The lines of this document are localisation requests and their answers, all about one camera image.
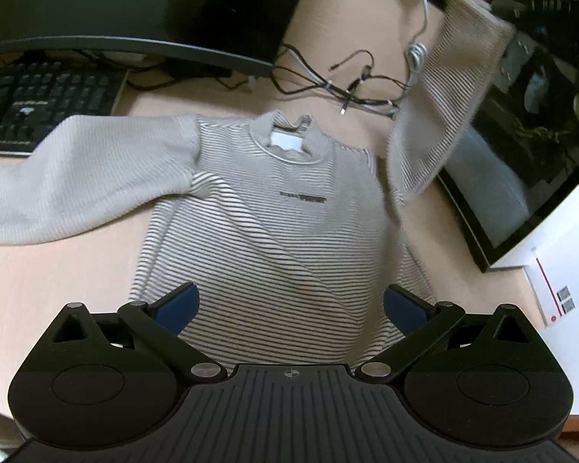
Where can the white cardboard box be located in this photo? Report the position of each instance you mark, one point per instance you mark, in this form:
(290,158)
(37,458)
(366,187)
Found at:
(564,255)

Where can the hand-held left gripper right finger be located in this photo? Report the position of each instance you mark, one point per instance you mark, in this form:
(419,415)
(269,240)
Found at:
(401,306)

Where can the beige striped sweater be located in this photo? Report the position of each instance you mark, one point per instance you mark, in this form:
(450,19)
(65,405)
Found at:
(280,241)

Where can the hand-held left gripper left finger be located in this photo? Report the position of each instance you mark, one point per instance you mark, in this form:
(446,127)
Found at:
(179,306)

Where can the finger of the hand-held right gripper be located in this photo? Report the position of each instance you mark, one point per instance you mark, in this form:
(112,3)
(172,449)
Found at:
(506,7)

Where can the black computer monitor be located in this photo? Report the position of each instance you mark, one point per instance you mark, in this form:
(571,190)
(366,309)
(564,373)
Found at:
(125,5)

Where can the black keyboard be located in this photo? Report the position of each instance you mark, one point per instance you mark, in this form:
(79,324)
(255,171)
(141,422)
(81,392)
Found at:
(43,106)

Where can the black framed glass panel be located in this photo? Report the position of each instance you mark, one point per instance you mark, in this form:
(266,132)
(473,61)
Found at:
(521,154)

